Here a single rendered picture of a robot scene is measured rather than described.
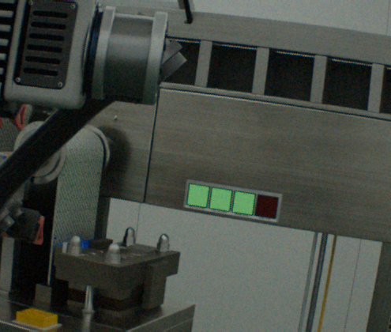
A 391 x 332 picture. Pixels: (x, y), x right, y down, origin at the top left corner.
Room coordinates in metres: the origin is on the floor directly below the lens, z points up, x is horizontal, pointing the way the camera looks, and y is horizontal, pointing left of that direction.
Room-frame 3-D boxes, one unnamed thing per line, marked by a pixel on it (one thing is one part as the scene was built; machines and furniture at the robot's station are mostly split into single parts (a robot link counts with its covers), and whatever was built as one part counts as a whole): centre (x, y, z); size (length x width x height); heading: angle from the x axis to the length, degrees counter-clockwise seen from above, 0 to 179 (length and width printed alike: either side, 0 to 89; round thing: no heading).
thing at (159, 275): (2.30, 0.06, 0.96); 0.10 x 0.03 x 0.11; 161
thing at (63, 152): (2.23, 0.37, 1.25); 0.15 x 0.01 x 0.15; 71
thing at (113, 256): (2.15, 0.16, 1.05); 0.04 x 0.04 x 0.04
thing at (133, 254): (2.32, 0.15, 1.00); 0.40 x 0.16 x 0.06; 161
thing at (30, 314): (1.95, 0.30, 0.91); 0.07 x 0.07 x 0.02; 71
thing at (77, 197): (2.32, 0.28, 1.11); 0.23 x 0.01 x 0.18; 161
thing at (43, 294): (2.32, 0.28, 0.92); 0.28 x 0.04 x 0.04; 161
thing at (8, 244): (2.19, 0.42, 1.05); 0.06 x 0.05 x 0.31; 161
